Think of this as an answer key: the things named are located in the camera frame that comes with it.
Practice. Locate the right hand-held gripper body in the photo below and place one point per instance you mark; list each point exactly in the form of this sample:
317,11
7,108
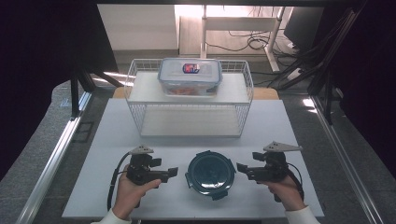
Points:
272,169

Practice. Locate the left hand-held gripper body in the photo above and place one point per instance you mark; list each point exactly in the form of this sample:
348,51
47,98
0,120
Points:
141,169

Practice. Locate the round dark lidded container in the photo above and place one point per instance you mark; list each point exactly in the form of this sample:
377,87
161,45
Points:
210,174

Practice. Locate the clear rectangular food container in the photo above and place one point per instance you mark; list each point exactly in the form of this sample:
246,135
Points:
190,79

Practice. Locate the person's left hand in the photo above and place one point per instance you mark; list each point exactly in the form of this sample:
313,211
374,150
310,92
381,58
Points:
130,194

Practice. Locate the person's right hand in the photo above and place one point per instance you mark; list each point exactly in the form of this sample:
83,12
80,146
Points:
286,193

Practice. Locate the wooden board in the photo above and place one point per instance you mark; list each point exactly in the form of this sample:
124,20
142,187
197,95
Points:
264,93

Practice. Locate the white power strip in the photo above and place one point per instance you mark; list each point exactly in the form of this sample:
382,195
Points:
293,73

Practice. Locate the black metal stand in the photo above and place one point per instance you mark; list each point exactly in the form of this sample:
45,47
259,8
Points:
328,93
74,93

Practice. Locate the dark curtain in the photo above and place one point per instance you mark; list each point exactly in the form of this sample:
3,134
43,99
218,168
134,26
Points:
373,93
37,62

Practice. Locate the aluminium rail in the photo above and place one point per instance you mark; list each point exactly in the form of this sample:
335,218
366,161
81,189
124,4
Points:
345,161
59,146

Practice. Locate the white desk frame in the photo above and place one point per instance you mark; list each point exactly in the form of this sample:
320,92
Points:
239,23

